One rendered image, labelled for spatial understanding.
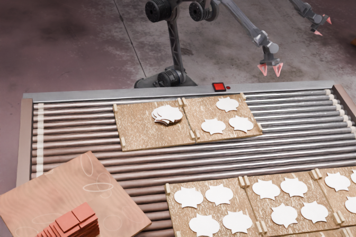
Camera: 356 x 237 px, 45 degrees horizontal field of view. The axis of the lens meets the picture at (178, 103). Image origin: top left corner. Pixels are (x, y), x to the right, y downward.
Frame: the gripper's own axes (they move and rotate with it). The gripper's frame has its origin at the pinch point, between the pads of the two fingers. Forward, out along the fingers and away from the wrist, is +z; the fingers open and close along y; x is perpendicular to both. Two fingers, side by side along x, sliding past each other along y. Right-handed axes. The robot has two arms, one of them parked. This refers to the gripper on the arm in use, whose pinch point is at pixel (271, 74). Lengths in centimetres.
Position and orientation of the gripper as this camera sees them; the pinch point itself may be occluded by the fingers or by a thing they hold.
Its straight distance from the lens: 261.4
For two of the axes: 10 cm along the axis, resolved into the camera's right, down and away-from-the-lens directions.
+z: 2.2, 9.3, 2.9
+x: 7.7, -3.4, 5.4
